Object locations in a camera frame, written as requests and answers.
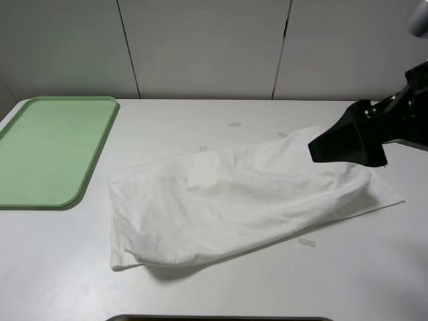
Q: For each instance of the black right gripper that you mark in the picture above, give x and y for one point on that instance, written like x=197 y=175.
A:
x=358 y=136

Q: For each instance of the white short sleeve shirt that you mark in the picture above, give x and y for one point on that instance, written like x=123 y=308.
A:
x=199 y=208

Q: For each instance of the green plastic tray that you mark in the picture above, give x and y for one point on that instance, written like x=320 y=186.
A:
x=49 y=149

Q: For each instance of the clear tape strip lower right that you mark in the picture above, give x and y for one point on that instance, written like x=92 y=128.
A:
x=306 y=242

